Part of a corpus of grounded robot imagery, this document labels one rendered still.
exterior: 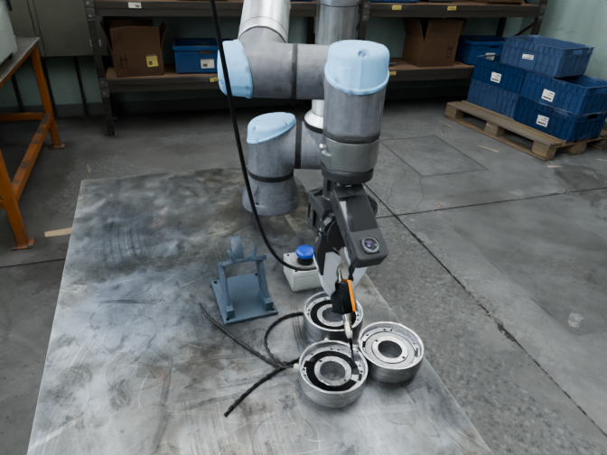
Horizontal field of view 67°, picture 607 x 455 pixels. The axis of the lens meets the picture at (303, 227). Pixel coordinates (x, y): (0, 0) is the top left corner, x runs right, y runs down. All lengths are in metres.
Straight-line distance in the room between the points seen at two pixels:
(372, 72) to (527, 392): 1.62
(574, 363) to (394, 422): 1.54
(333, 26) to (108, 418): 0.81
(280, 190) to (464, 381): 1.13
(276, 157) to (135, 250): 0.39
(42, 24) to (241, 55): 3.74
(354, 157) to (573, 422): 1.56
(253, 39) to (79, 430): 0.59
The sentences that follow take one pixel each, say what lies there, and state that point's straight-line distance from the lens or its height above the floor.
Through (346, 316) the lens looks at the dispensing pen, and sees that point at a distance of 0.72.
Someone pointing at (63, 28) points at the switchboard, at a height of 0.77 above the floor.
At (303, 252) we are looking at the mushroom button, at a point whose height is 0.87.
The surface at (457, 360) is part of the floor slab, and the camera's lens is 2.01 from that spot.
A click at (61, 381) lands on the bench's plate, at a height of 0.80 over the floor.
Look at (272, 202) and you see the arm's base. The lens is 1.15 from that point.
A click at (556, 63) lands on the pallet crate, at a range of 4.35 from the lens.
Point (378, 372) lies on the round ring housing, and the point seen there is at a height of 0.83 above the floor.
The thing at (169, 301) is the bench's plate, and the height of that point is 0.80.
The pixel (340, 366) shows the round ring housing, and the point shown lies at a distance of 0.76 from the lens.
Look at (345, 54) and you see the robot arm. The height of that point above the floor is 1.28.
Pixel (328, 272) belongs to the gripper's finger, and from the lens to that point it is 0.68.
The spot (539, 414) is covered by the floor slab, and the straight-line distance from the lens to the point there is 1.95.
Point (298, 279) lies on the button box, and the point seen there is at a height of 0.83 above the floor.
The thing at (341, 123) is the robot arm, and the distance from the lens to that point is 0.58.
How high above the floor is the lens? 1.38
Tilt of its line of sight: 31 degrees down
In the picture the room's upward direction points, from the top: 3 degrees clockwise
